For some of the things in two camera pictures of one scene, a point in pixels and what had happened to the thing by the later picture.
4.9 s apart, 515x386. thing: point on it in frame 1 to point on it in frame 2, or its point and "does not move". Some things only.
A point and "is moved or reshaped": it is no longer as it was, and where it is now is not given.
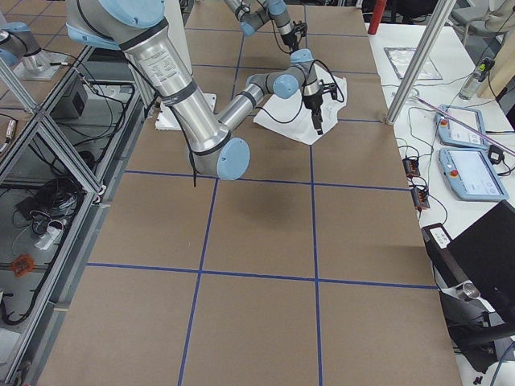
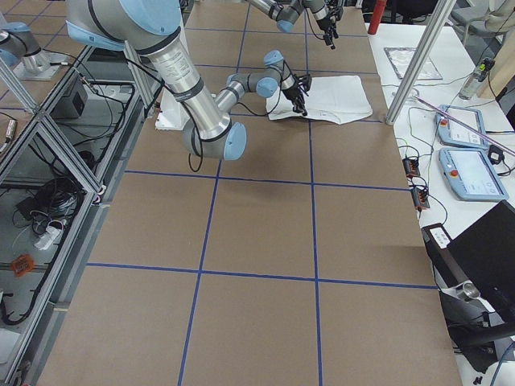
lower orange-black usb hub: x=420 y=198 does not move
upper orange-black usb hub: x=411 y=167 does not move
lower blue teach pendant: x=471 y=175 does not move
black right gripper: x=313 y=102 to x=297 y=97
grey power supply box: x=72 y=104 does not move
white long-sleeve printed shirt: x=292 y=117 is moved or reshaped
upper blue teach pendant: x=452 y=132 does not move
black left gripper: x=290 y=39 to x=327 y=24
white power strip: x=52 y=236 does not move
